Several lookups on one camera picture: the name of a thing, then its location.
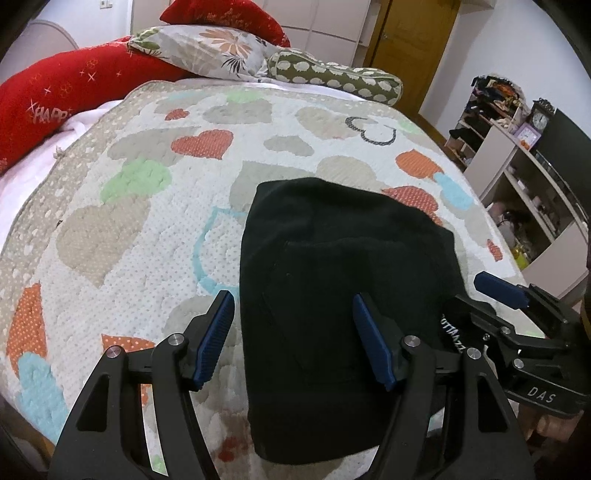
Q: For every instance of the green spotted pillow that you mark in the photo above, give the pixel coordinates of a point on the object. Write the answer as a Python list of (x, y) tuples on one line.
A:
[(299, 67)]

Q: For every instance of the desk clock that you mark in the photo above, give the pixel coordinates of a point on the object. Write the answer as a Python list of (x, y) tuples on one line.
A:
[(541, 113)]

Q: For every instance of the wooden door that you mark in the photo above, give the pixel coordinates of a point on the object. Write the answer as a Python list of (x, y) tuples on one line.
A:
[(409, 40)]

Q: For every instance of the white wardrobe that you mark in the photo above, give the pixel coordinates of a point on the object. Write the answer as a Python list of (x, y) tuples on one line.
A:
[(337, 31)]

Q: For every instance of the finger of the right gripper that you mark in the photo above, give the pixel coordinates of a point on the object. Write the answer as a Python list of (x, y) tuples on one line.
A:
[(479, 326), (503, 290)]

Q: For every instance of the white shelf unit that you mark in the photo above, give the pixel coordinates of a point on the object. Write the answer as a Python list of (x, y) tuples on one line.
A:
[(538, 215)]

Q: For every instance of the heart patterned quilt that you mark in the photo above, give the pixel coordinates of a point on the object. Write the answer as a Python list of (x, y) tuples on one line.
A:
[(139, 223)]

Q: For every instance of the white round headboard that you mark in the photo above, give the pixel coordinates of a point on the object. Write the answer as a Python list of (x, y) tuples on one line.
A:
[(40, 39)]

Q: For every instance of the floral grey pillow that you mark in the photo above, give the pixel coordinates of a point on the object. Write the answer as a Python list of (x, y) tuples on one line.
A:
[(214, 52)]

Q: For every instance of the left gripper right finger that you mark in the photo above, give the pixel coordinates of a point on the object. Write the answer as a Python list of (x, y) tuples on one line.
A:
[(481, 438)]

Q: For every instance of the large red pillow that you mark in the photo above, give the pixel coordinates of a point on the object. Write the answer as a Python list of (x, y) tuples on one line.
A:
[(38, 100)]

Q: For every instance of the right hand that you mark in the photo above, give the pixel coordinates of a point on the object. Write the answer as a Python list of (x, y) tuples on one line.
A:
[(545, 435)]

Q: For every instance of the black pants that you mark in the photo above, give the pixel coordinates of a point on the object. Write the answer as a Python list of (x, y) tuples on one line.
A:
[(309, 247)]

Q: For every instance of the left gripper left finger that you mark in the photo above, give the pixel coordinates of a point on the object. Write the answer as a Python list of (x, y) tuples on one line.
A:
[(104, 438)]

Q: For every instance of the pink bed sheet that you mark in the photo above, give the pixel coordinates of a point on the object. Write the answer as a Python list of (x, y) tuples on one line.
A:
[(21, 180)]

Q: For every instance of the black television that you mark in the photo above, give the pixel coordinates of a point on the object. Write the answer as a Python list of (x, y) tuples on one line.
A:
[(567, 149)]

